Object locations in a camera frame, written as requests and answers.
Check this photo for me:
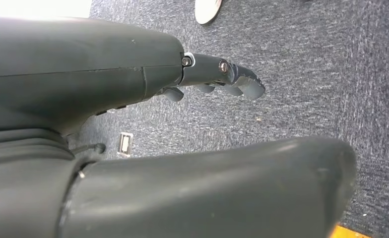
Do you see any person's foot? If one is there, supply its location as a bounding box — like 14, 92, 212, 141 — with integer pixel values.
194, 0, 223, 25

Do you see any floor socket with white plug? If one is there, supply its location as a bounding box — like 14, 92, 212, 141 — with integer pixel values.
117, 131, 134, 159

